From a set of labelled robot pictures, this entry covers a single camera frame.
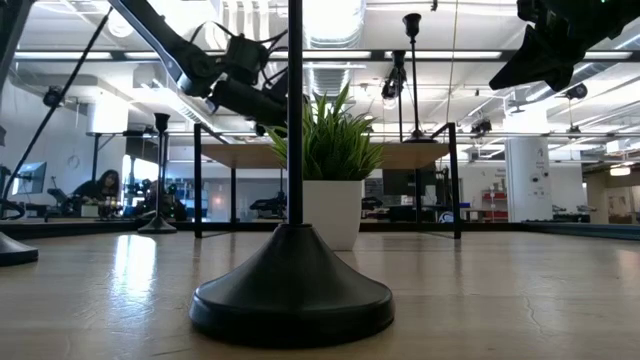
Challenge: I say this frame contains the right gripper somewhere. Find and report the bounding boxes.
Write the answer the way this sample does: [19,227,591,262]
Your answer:
[488,0,609,93]

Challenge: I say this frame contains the black metal candlestick holder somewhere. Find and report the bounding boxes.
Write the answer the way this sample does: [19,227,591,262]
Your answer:
[188,0,396,350]
[402,12,439,145]
[0,231,40,268]
[137,112,179,235]
[391,49,407,144]

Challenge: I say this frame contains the white round pillar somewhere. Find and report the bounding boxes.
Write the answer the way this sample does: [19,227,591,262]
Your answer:
[504,137,554,224]

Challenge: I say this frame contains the red storage shelving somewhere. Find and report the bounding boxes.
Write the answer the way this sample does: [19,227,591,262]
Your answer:
[481,188,509,222]

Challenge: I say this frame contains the green artificial plant white pot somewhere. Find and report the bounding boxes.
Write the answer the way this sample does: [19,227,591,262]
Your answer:
[267,82,386,252]

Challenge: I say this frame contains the wooden riser shelf black legs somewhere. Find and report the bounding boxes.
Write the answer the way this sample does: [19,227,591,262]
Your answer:
[192,122,464,240]

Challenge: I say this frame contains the person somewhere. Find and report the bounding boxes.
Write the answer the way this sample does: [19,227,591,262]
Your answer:
[72,168,122,219]

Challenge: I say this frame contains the small background monitor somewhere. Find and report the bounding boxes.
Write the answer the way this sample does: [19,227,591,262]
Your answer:
[12,160,49,197]

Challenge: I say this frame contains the silver ventilation duct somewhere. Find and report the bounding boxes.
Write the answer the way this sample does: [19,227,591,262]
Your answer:
[303,0,367,97]

